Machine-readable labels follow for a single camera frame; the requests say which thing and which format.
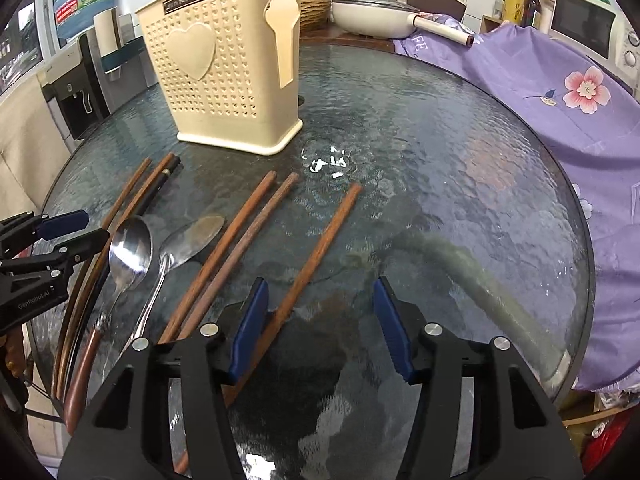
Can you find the brown wooden chopstick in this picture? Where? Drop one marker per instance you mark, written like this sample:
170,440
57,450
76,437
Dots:
260,227
125,200
325,239
235,230

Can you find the white microwave oven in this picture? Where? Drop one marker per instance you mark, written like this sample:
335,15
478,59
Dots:
585,30

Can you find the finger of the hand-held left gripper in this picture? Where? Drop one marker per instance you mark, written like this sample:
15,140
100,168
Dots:
60,257
62,224

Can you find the woven basket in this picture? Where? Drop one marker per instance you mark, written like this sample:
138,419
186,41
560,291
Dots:
316,10

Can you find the stack of white paper cups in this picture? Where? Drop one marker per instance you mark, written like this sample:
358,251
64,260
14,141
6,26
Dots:
106,32

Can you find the grey water dispenser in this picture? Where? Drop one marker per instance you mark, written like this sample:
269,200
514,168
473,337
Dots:
75,95

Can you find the small clear bottle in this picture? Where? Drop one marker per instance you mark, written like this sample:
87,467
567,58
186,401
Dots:
497,5

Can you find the all-metal spoon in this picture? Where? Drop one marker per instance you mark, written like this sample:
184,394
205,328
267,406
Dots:
195,237

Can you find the dark glass bottle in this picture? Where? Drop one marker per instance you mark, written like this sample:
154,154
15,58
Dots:
534,10

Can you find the beige plastic utensil holder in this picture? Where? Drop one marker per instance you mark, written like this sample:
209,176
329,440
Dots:
225,85

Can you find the teal cup holder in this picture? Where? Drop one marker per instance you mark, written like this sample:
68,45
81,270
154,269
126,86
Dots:
125,57

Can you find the white electric pan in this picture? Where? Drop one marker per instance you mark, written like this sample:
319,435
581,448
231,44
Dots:
370,17

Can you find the purple floral cloth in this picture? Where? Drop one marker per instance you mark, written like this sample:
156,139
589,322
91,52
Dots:
550,135

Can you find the small wooden box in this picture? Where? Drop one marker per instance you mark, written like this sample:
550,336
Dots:
495,24

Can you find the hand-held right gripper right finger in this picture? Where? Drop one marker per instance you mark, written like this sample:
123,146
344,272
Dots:
392,332

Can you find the red bag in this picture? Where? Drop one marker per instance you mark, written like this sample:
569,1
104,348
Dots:
605,440

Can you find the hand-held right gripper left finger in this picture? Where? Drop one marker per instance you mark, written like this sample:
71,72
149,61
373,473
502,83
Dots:
249,330

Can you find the white printed roll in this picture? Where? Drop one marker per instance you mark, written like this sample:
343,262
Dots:
442,29

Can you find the beige cloth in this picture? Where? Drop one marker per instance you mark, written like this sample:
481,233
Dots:
27,150

